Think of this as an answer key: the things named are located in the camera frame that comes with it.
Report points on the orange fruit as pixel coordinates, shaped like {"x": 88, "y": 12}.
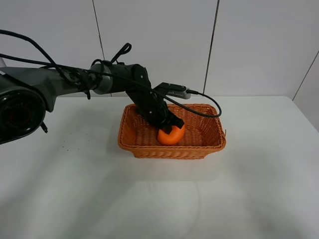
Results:
{"x": 173, "y": 137}

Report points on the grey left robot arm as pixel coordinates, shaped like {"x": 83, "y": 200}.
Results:
{"x": 26, "y": 94}

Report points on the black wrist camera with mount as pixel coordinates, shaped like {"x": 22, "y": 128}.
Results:
{"x": 174, "y": 90}

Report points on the orange wicker basket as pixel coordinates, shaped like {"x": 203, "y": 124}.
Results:
{"x": 202, "y": 136}

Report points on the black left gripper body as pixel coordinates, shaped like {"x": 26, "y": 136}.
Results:
{"x": 151, "y": 106}

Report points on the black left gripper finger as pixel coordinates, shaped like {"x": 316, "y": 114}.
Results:
{"x": 175, "y": 121}
{"x": 166, "y": 129}

